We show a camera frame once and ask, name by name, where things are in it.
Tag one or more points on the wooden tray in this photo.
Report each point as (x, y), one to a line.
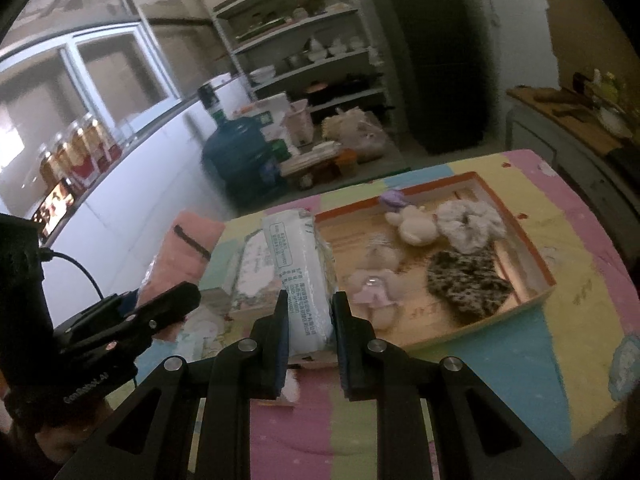
(410, 330)

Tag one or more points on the kitchen counter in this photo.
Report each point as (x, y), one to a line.
(550, 135)

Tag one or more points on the white fluffy scrunchie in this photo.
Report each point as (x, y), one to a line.
(480, 237)

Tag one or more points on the cream teddy bear purple hat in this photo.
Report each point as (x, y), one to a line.
(415, 225)

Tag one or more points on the clear plastic bag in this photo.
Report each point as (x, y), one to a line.
(370, 137)

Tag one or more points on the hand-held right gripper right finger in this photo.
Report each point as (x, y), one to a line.
(342, 350)

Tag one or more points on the black water pump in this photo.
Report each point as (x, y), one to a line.
(211, 102)

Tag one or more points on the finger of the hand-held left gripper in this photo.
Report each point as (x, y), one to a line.
(170, 302)

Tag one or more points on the white metal shelf rack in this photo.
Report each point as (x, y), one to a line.
(300, 45)

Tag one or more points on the cartoon printed table cover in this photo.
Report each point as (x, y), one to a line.
(575, 240)

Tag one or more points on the dark refrigerator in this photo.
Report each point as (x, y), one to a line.
(435, 60)

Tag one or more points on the leopard print scrunchie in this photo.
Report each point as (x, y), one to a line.
(470, 285)

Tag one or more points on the white bowl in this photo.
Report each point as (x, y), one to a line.
(612, 120)

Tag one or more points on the cluster of condiment bottles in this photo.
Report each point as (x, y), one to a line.
(602, 87)

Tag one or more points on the floral wet wipes pack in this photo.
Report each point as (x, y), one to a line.
(257, 270)

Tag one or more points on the cardboard sheet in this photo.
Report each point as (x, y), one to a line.
(590, 30)

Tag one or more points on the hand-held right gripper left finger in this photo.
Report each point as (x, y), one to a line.
(283, 345)

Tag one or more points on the pink tissue pack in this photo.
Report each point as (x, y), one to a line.
(175, 270)

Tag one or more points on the blue water jug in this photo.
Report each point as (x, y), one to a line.
(240, 155)

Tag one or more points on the sliding window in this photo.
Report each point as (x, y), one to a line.
(75, 85)

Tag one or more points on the white carton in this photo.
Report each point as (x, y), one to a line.
(272, 115)

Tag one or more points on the green tissue box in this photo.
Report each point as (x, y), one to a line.
(220, 265)

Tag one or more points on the white plastic container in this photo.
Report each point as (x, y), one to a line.
(299, 122)

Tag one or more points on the flat food container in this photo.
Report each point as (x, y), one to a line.
(312, 157)

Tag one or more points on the smartphone with lit screen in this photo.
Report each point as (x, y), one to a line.
(52, 207)

